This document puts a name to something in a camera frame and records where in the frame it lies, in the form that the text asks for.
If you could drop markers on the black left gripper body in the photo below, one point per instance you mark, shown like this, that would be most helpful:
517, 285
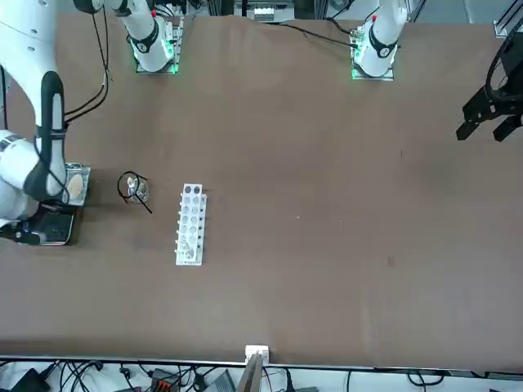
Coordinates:
512, 61

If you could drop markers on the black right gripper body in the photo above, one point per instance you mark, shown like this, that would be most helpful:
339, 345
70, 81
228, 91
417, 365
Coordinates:
20, 236

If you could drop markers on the glass test tube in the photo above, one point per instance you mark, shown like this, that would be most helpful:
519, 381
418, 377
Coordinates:
188, 250

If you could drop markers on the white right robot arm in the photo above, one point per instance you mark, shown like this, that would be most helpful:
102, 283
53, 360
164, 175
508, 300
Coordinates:
145, 49

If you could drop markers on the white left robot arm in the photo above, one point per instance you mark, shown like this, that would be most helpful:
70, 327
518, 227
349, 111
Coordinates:
382, 41

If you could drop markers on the steel tray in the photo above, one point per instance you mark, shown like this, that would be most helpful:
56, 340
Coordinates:
57, 228

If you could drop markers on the white test tube rack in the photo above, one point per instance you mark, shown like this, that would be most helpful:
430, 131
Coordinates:
188, 261

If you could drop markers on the black and orange device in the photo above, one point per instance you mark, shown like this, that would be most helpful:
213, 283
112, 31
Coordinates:
163, 381

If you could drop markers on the aluminium profile rail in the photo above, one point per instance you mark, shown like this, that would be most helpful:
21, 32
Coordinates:
504, 24

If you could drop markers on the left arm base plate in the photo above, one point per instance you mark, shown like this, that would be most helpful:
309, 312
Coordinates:
355, 75

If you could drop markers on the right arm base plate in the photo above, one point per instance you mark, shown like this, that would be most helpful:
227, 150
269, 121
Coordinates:
177, 49

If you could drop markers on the aluminium camera post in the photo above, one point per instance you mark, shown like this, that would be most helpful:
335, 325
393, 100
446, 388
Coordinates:
256, 353

